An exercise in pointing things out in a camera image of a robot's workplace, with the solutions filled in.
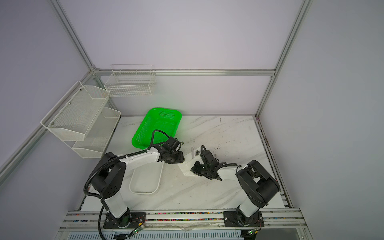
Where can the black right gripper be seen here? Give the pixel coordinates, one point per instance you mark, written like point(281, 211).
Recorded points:
point(196, 170)

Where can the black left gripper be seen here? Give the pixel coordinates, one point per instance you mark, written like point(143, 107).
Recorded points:
point(180, 159)

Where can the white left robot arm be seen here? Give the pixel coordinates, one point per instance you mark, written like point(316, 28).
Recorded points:
point(107, 178)

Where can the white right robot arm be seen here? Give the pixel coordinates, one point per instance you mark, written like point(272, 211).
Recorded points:
point(255, 181)

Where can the green plastic basket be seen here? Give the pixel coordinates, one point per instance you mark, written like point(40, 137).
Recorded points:
point(165, 120)

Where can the white rectangular tray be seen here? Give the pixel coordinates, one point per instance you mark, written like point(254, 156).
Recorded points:
point(146, 179)

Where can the white mesh lower shelf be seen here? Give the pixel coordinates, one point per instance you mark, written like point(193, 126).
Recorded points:
point(99, 136)

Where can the white mesh shelf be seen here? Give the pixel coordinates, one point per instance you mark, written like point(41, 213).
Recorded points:
point(99, 136)
point(72, 118)

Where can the white mesh upper shelf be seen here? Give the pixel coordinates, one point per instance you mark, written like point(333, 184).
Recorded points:
point(72, 118)

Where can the white wire basket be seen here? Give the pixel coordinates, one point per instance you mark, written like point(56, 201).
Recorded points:
point(131, 81)

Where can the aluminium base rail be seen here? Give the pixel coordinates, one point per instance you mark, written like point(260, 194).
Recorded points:
point(183, 225)

